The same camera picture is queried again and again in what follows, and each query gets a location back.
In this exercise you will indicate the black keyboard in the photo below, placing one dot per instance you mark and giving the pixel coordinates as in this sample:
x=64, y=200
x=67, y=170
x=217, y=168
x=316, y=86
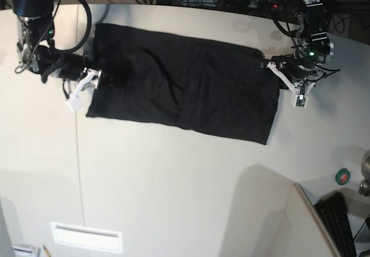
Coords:
x=333, y=213

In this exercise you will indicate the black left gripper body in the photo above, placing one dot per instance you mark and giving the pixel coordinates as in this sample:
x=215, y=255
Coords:
x=295, y=70

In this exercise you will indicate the pencil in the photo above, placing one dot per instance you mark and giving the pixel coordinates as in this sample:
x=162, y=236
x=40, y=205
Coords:
x=46, y=251

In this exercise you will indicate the silver metal cylinder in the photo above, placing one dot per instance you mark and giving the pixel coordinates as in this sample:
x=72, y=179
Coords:
x=364, y=186

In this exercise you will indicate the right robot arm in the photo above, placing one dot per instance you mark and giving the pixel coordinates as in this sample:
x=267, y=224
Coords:
x=36, y=45

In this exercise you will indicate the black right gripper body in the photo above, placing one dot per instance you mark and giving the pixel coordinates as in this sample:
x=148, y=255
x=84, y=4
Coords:
x=72, y=67

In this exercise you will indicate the black power strip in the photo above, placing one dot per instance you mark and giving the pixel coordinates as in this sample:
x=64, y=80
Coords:
x=249, y=5

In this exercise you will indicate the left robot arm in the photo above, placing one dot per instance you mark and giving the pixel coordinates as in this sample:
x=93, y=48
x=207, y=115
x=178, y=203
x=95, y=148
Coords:
x=313, y=48

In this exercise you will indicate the green tape roll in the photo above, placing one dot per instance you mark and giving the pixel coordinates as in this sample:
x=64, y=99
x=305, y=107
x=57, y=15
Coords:
x=342, y=176

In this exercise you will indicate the black t-shirt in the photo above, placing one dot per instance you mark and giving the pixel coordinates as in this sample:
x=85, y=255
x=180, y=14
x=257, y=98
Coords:
x=211, y=87

